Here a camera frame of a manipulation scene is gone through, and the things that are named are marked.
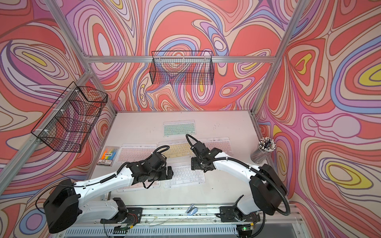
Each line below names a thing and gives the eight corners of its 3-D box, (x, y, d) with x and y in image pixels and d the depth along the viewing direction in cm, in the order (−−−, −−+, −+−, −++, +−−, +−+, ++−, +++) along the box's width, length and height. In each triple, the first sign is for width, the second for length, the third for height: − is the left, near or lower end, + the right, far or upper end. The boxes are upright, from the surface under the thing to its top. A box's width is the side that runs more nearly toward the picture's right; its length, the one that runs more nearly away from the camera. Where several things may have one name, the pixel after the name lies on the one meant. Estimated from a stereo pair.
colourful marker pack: (98, 166, 93) (96, 164, 91) (106, 148, 102) (104, 146, 99) (113, 166, 93) (110, 164, 91) (119, 148, 102) (117, 146, 99)
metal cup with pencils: (250, 161, 95) (260, 146, 80) (253, 151, 99) (263, 135, 85) (262, 166, 92) (274, 152, 78) (264, 156, 97) (276, 140, 83)
